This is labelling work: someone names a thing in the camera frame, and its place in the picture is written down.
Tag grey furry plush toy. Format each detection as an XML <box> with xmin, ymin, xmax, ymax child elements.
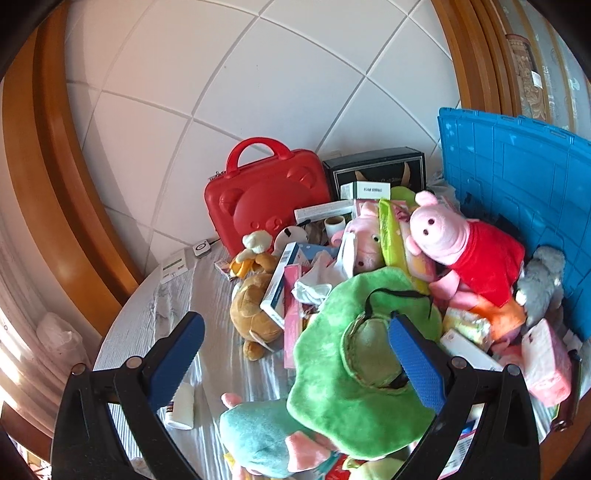
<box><xmin>515</xmin><ymin>246</ymin><xmax>566</xmax><ymax>328</ymax></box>

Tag black gift box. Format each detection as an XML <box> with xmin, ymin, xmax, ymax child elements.
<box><xmin>322</xmin><ymin>147</ymin><xmax>426</xmax><ymax>201</ymax></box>

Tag pink tissue pack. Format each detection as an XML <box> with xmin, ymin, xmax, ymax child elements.
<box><xmin>522</xmin><ymin>318</ymin><xmax>573</xmax><ymax>407</ymax></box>

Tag small white carton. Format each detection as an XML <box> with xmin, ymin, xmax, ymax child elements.
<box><xmin>340</xmin><ymin>181</ymin><xmax>393</xmax><ymax>200</ymax></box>

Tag red bear-embossed carry case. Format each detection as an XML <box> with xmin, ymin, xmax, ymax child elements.
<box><xmin>204</xmin><ymin>137</ymin><xmax>332</xmax><ymax>252</ymax></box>

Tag white rectangular carton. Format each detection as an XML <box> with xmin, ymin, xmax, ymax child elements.
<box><xmin>441</xmin><ymin>332</ymin><xmax>504</xmax><ymax>372</ymax></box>

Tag blue plastic crate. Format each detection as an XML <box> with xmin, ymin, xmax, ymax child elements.
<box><xmin>438</xmin><ymin>107</ymin><xmax>591</xmax><ymax>344</ymax></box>

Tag printed plastic packet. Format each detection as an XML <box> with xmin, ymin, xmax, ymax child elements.
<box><xmin>443</xmin><ymin>307</ymin><xmax>492</xmax><ymax>347</ymax></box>

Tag yellow duck plush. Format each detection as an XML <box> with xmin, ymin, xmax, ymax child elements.
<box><xmin>229</xmin><ymin>229</ymin><xmax>273</xmax><ymax>280</ymax></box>

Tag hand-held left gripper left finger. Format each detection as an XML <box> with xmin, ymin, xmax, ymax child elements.
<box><xmin>54</xmin><ymin>311</ymin><xmax>206</xmax><ymax>480</ymax></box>

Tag white flat box green label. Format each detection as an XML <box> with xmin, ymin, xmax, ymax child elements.
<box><xmin>160</xmin><ymin>251</ymin><xmax>192</xmax><ymax>282</ymax></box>

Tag long white carton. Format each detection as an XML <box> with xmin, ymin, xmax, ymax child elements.
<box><xmin>294</xmin><ymin>200</ymin><xmax>356</xmax><ymax>222</ymax></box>

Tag pig plush teal shirt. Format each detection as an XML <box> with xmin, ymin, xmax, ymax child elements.
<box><xmin>219</xmin><ymin>392</ymin><xmax>342</xmax><ymax>478</ymax></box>

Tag green wet wipes pack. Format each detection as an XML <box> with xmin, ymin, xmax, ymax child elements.
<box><xmin>379</xmin><ymin>186</ymin><xmax>435</xmax><ymax>296</ymax></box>

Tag long pink box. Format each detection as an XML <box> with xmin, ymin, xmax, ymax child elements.
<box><xmin>283</xmin><ymin>265</ymin><xmax>315</xmax><ymax>370</ymax></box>

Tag wooden window frame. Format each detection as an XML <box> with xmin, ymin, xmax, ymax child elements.
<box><xmin>431</xmin><ymin>0</ymin><xmax>515</xmax><ymax>116</ymax></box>

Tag wooden door frame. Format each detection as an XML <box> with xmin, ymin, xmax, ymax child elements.
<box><xmin>0</xmin><ymin>0</ymin><xmax>144</xmax><ymax>444</ymax></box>

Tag pink pig plush red dress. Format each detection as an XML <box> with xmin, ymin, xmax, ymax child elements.
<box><xmin>406</xmin><ymin>191</ymin><xmax>527</xmax><ymax>319</ymax></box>

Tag clear plastic bag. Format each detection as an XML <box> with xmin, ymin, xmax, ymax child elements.
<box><xmin>36</xmin><ymin>313</ymin><xmax>88</xmax><ymax>365</ymax></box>

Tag white cloth covered desktop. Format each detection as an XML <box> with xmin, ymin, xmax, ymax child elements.
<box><xmin>92</xmin><ymin>240</ymin><xmax>591</xmax><ymax>480</ymax></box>

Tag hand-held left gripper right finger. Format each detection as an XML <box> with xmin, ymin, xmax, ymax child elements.
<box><xmin>388</xmin><ymin>313</ymin><xmax>541</xmax><ymax>480</ymax></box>

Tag white socks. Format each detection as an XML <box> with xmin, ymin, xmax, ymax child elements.
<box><xmin>292</xmin><ymin>256</ymin><xmax>345</xmax><ymax>308</ymax></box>

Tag small white labelled bottle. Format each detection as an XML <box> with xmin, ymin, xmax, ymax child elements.
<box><xmin>165</xmin><ymin>383</ymin><xmax>195</xmax><ymax>431</ymax></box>

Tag blue and white carton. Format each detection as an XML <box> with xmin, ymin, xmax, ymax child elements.
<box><xmin>260</xmin><ymin>242</ymin><xmax>301</xmax><ymax>329</ymax></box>

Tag black and white plush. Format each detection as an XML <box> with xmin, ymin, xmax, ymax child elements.
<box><xmin>272</xmin><ymin>225</ymin><xmax>310</xmax><ymax>254</ymax></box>

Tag green plush hat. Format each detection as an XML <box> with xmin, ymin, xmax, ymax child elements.
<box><xmin>286</xmin><ymin>267</ymin><xmax>444</xmax><ymax>460</ymax></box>

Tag brown plush toy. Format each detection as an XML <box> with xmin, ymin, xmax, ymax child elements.
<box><xmin>230</xmin><ymin>251</ymin><xmax>284</xmax><ymax>361</ymax></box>

